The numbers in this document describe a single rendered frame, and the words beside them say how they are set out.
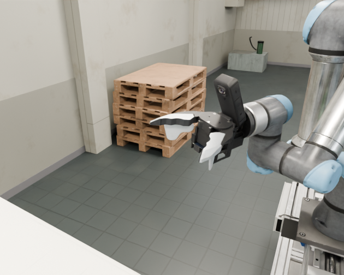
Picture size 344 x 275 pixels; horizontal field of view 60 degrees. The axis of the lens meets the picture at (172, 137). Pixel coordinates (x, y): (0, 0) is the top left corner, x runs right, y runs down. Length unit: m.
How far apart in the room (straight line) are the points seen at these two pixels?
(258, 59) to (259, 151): 7.15
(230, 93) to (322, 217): 0.60
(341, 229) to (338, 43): 0.53
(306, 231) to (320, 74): 0.47
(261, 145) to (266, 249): 1.76
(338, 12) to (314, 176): 0.42
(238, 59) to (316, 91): 7.07
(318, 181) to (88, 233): 2.09
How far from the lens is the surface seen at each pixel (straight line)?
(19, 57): 3.02
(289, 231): 1.24
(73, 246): 0.20
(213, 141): 0.54
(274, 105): 0.73
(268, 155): 0.75
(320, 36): 0.91
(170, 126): 0.62
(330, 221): 1.03
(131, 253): 2.35
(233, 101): 0.59
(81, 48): 3.32
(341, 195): 0.99
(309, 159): 0.71
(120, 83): 3.51
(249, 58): 7.91
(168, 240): 2.42
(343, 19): 0.89
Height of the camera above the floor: 1.69
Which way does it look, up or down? 25 degrees down
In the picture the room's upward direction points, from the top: straight up
